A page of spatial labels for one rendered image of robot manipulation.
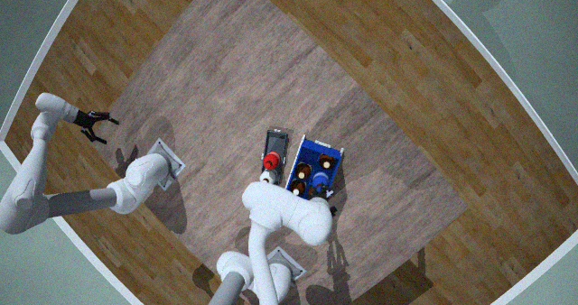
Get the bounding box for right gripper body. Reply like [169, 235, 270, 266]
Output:
[309, 194, 329, 202]

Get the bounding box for brown bottle with white cap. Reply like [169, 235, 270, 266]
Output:
[319, 153, 335, 170]
[290, 179, 306, 196]

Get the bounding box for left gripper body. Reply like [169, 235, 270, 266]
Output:
[73, 110, 95, 128]

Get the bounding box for brown bottle with cream cap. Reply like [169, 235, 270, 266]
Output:
[295, 162, 312, 180]

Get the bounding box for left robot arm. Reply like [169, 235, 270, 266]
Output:
[0, 93, 180, 235]

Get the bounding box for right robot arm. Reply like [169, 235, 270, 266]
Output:
[208, 182, 338, 305]

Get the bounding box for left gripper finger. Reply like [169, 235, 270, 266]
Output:
[89, 111, 119, 125]
[80, 125, 107, 144]

